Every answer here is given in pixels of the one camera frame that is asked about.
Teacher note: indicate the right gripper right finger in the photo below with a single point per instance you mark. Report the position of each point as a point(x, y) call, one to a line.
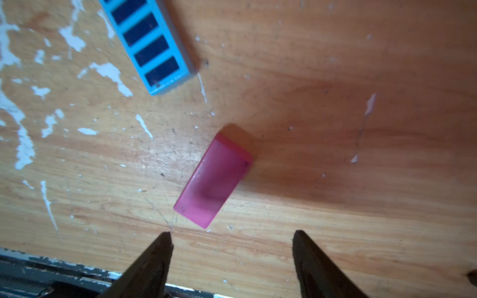
point(318, 275)

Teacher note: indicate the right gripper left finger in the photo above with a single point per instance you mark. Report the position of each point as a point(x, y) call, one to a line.
point(146, 277)

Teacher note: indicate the magenta block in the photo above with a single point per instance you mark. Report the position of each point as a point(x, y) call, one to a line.
point(220, 170)

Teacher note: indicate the blue striped block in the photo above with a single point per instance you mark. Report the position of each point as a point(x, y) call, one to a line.
point(152, 42)

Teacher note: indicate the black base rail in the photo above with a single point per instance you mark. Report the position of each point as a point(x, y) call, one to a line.
point(27, 276)

